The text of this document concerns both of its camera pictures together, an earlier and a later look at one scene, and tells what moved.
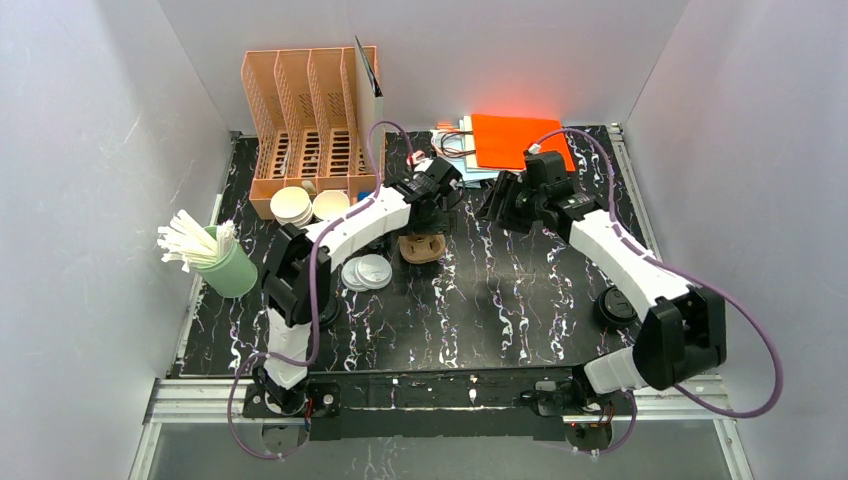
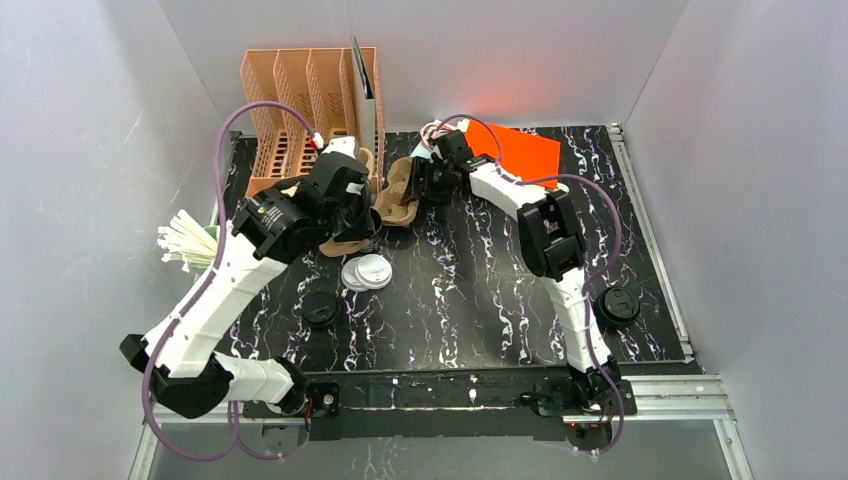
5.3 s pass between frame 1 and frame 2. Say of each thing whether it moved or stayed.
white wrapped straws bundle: stayed
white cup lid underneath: stayed
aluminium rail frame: stayed
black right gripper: moved
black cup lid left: stayed
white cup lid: stayed
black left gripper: moved
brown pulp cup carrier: moved
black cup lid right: stayed
